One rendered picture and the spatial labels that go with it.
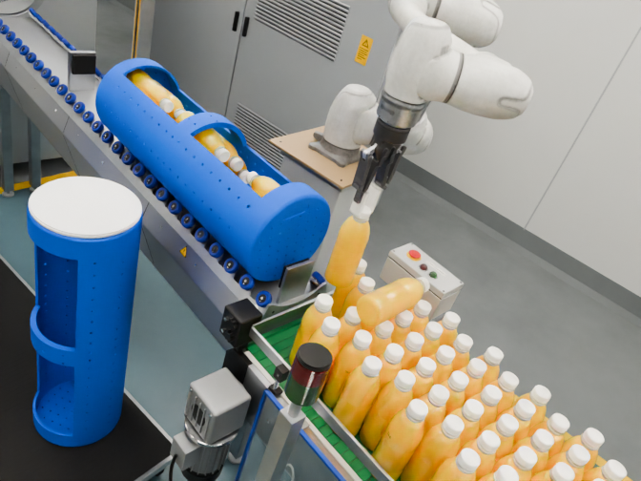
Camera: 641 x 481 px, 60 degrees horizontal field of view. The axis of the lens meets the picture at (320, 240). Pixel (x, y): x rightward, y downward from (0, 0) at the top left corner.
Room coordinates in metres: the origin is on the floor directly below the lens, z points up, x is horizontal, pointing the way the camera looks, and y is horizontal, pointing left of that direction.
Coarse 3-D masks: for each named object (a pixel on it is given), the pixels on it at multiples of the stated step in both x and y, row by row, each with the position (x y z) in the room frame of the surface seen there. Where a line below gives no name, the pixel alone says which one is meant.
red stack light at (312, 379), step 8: (296, 360) 0.68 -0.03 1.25; (296, 368) 0.67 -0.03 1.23; (304, 368) 0.66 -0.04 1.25; (328, 368) 0.68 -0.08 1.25; (296, 376) 0.67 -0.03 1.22; (304, 376) 0.66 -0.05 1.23; (312, 376) 0.66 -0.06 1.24; (320, 376) 0.67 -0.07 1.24; (304, 384) 0.66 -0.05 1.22; (312, 384) 0.66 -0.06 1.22; (320, 384) 0.67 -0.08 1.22
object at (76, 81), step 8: (72, 56) 1.97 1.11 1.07; (80, 56) 1.99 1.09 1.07; (88, 56) 2.01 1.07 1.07; (72, 64) 1.97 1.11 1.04; (80, 64) 1.99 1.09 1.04; (88, 64) 2.01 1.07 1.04; (72, 72) 1.97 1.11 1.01; (80, 72) 1.99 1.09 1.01; (88, 72) 2.01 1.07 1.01; (72, 80) 1.98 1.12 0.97; (80, 80) 2.01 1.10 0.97; (88, 80) 2.03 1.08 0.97; (72, 88) 1.98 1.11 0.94; (80, 88) 2.01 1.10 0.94; (88, 88) 2.03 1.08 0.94
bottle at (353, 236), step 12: (348, 228) 1.12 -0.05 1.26; (360, 228) 1.12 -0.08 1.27; (336, 240) 1.14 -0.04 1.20; (348, 240) 1.11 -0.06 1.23; (360, 240) 1.11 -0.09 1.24; (336, 252) 1.12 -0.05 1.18; (348, 252) 1.11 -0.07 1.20; (360, 252) 1.12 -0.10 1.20; (336, 264) 1.11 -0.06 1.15; (348, 264) 1.11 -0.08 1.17; (324, 276) 1.13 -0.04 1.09; (336, 276) 1.11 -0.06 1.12; (348, 276) 1.12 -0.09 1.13
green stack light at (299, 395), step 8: (288, 376) 0.69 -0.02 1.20; (288, 384) 0.68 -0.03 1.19; (296, 384) 0.66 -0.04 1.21; (288, 392) 0.67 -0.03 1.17; (296, 392) 0.66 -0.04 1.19; (304, 392) 0.66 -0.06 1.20; (312, 392) 0.67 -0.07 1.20; (296, 400) 0.66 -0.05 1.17; (304, 400) 0.66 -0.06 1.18; (312, 400) 0.67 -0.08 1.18
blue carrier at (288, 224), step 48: (96, 96) 1.65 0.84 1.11; (144, 96) 1.56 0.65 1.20; (144, 144) 1.46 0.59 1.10; (192, 144) 1.38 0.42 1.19; (240, 144) 1.58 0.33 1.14; (192, 192) 1.29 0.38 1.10; (240, 192) 1.23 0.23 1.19; (288, 192) 1.24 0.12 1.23; (240, 240) 1.15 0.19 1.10; (288, 240) 1.23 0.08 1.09
